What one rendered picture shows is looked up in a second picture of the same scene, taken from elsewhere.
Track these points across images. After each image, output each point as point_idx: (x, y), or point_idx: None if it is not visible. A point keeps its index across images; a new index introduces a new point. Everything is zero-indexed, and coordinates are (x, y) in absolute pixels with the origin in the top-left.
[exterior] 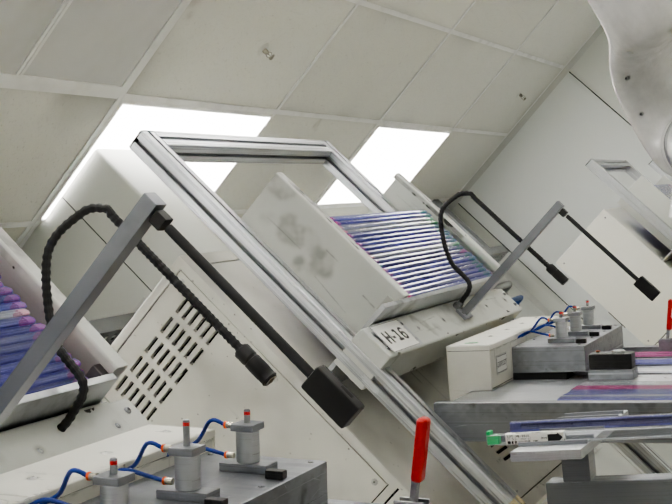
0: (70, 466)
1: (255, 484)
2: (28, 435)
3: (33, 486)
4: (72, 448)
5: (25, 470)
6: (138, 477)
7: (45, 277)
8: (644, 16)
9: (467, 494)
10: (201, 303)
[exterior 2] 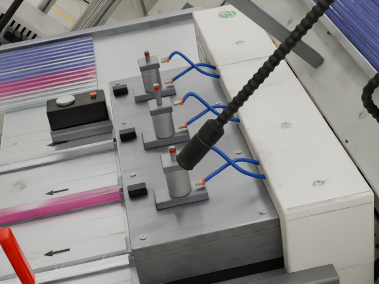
0: (268, 99)
1: (142, 176)
2: (376, 101)
3: (239, 73)
4: (371, 142)
5: (287, 83)
6: (247, 145)
7: None
8: None
9: None
10: (263, 65)
